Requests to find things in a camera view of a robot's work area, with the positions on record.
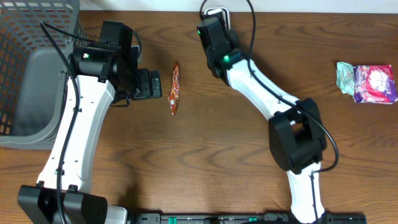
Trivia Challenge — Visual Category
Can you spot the red purple snack packet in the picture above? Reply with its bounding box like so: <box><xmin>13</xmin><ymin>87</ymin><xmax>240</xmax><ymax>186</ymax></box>
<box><xmin>353</xmin><ymin>65</ymin><xmax>397</xmax><ymax>104</ymax></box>

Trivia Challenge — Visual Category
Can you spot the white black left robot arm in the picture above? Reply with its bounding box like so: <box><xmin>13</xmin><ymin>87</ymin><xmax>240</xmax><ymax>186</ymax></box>
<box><xmin>17</xmin><ymin>21</ymin><xmax>162</xmax><ymax>223</ymax></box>

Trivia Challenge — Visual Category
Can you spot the orange red snack sachet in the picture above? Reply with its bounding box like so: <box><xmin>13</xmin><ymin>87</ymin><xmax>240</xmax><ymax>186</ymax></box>
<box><xmin>168</xmin><ymin>63</ymin><xmax>180</xmax><ymax>116</ymax></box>

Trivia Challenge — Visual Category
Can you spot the teal snack wrapper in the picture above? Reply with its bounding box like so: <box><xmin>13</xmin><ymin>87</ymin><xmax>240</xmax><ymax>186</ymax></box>
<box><xmin>336</xmin><ymin>62</ymin><xmax>354</xmax><ymax>96</ymax></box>

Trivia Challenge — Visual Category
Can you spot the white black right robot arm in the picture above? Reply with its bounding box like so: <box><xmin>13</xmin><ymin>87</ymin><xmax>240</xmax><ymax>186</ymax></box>
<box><xmin>197</xmin><ymin>16</ymin><xmax>326</xmax><ymax>223</ymax></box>

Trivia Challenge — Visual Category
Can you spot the white barcode scanner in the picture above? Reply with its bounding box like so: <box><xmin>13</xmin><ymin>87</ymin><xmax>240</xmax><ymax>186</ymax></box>
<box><xmin>204</xmin><ymin>6</ymin><xmax>231</xmax><ymax>30</ymax></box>

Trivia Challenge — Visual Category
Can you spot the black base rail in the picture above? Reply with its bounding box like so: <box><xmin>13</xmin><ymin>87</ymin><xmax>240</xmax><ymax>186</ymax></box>
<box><xmin>127</xmin><ymin>212</ymin><xmax>367</xmax><ymax>224</ymax></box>

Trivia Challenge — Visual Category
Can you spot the grey plastic mesh basket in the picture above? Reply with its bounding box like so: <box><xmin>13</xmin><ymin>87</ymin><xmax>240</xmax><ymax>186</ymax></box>
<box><xmin>1</xmin><ymin>0</ymin><xmax>85</xmax><ymax>149</ymax></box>

